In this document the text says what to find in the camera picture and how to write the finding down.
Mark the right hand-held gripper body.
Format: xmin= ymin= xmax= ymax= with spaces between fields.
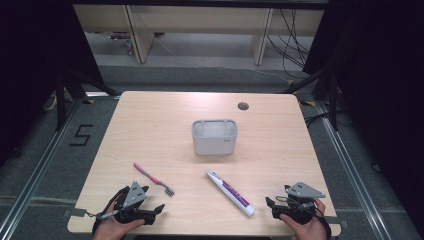
xmin=272 ymin=181 xmax=327 ymax=225

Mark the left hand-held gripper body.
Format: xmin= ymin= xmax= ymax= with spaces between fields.
xmin=113 ymin=180 xmax=158 ymax=225

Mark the pink toothbrush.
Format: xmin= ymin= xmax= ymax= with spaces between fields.
xmin=133 ymin=162 xmax=176 ymax=198

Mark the white purple toothpaste tube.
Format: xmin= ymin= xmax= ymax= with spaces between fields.
xmin=205 ymin=169 xmax=256 ymax=217

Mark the grey plastic holder box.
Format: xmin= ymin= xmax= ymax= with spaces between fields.
xmin=191 ymin=118 xmax=239 ymax=157

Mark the person's right hand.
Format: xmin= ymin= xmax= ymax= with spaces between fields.
xmin=279 ymin=198 xmax=330 ymax=240

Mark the person's left hand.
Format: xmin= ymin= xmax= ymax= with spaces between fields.
xmin=92 ymin=196 xmax=146 ymax=240

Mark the grey plug on gripper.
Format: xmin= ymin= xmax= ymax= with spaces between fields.
xmin=84 ymin=209 xmax=120 ymax=221

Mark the grey tape patch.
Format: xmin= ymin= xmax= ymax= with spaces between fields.
xmin=324 ymin=215 xmax=350 ymax=230
xmin=63 ymin=207 xmax=88 ymax=218

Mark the black metal stand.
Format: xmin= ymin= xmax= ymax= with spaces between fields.
xmin=283 ymin=66 xmax=342 ymax=132
xmin=54 ymin=66 xmax=118 ymax=132

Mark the small clutter under desk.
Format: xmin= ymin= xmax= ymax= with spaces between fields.
xmin=108 ymin=31 xmax=135 ymax=56

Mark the beige wooden desk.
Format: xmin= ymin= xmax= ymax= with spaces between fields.
xmin=73 ymin=3 xmax=325 ymax=66

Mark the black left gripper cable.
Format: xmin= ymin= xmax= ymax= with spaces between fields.
xmin=92 ymin=185 xmax=131 ymax=236

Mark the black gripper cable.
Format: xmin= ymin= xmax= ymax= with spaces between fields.
xmin=92 ymin=185 xmax=131 ymax=236
xmin=275 ymin=195 xmax=333 ymax=240

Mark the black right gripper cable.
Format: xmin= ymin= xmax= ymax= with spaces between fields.
xmin=275 ymin=195 xmax=333 ymax=240

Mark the aluminium floor rail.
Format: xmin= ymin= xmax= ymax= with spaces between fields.
xmin=0 ymin=98 xmax=84 ymax=240
xmin=314 ymin=99 xmax=386 ymax=240

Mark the black floor cable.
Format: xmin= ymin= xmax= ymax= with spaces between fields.
xmin=304 ymin=111 xmax=335 ymax=128

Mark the black cable bundle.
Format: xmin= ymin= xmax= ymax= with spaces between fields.
xmin=266 ymin=9 xmax=315 ymax=80

